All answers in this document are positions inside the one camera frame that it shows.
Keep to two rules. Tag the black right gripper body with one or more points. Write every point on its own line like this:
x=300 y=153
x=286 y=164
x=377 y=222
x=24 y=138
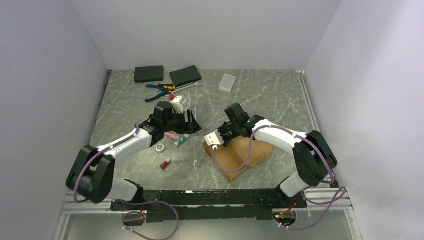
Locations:
x=228 y=132

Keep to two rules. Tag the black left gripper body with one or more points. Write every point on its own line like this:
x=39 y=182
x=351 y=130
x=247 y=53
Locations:
x=180 y=126

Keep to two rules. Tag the green white glue stick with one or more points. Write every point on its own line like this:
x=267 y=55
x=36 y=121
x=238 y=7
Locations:
x=182 y=140

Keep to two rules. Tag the pink plastic tube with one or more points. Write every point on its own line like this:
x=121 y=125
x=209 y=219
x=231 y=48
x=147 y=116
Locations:
x=172 y=136

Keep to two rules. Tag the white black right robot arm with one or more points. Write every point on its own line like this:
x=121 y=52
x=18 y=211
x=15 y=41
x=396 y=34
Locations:
x=314 y=159

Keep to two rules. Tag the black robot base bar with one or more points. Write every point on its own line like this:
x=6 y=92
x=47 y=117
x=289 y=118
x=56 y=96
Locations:
x=163 y=205

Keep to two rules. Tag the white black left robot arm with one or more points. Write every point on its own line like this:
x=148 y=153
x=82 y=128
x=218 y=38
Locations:
x=91 y=177

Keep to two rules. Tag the black flat box right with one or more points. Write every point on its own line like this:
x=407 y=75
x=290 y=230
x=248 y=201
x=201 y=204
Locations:
x=185 y=76

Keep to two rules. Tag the black flat box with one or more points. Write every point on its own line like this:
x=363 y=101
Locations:
x=147 y=74
x=185 y=76

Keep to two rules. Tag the black flat box left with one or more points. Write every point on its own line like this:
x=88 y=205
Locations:
x=147 y=74

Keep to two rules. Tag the silver tape roll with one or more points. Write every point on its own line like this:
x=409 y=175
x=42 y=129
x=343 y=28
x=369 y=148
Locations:
x=160 y=148

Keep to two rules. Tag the small red bottle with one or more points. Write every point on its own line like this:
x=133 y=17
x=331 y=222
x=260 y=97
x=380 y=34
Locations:
x=165 y=164

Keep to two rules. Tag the silver wrench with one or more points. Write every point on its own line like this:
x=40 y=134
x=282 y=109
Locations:
x=195 y=84

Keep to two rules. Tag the translucent white plastic container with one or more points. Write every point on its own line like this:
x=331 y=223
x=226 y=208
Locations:
x=227 y=82

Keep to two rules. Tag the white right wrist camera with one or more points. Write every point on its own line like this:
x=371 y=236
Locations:
x=214 y=139

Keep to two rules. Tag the blue handled pliers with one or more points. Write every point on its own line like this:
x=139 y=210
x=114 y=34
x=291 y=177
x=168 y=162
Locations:
x=159 y=92

